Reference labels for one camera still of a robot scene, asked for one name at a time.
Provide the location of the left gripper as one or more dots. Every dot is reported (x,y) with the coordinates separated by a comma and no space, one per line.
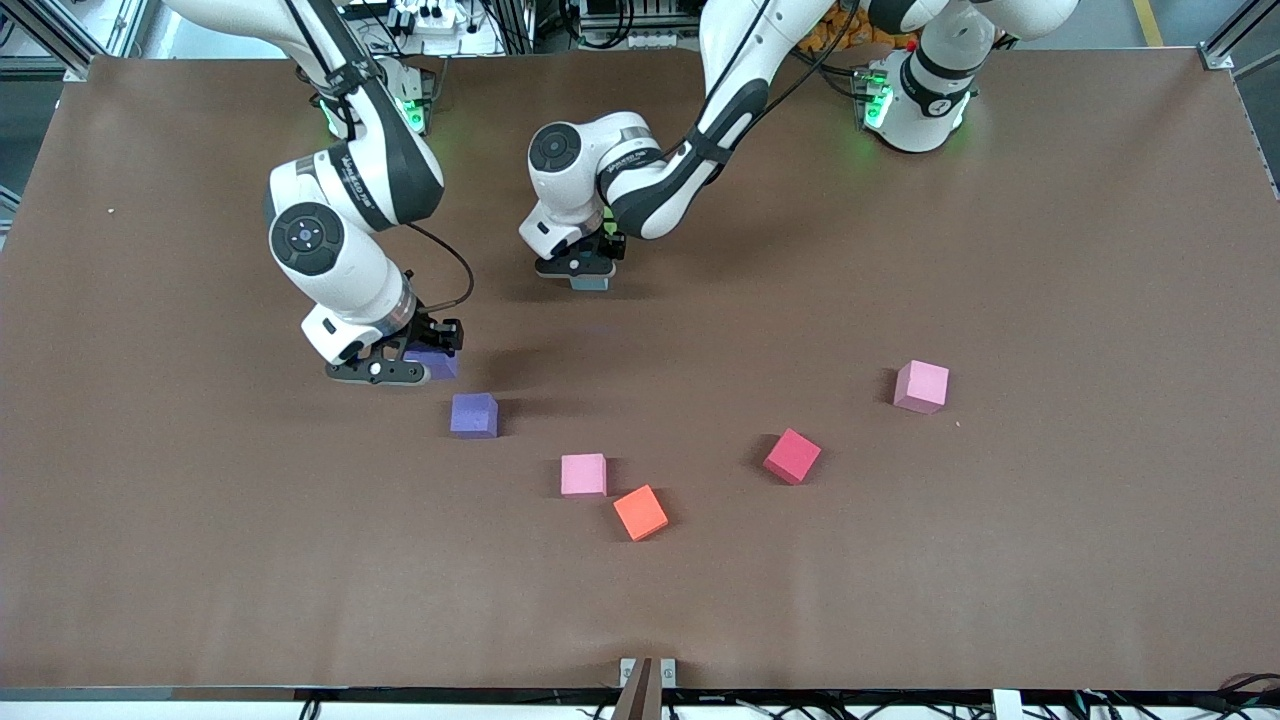
(609,243)

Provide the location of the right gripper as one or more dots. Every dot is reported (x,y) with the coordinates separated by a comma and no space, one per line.
(432,330)

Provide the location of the purple foam block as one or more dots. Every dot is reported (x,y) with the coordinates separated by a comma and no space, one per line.
(440,366)
(473,413)

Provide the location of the blue foam block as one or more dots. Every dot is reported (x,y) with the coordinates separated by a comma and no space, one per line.
(590,284)

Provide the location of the red foam block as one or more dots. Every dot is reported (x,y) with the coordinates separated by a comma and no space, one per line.
(792,455)

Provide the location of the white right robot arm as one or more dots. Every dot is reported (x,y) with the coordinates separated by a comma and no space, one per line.
(350,280)

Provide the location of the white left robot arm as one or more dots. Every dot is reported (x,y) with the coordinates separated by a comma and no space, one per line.
(580,205)

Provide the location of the pink foam block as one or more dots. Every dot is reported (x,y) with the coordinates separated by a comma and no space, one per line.
(923,383)
(583,473)

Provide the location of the grey equipment box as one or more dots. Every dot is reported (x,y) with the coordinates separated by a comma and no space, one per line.
(640,15)

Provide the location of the white power strip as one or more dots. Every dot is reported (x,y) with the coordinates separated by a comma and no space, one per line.
(470,45)

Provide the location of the orange foam block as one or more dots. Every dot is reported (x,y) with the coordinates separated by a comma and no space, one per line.
(640,511)

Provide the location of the orange snack bags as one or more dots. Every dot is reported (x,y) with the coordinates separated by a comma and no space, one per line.
(845,35)

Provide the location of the brown table cover mat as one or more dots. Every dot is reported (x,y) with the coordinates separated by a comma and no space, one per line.
(200,600)

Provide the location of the small white box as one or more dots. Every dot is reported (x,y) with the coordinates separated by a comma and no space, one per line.
(1008,705)

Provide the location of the silver table edge bracket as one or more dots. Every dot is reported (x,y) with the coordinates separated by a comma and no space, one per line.
(647,690)

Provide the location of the aluminium frame profile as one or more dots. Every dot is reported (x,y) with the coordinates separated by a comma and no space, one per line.
(1215,57)
(75,62)

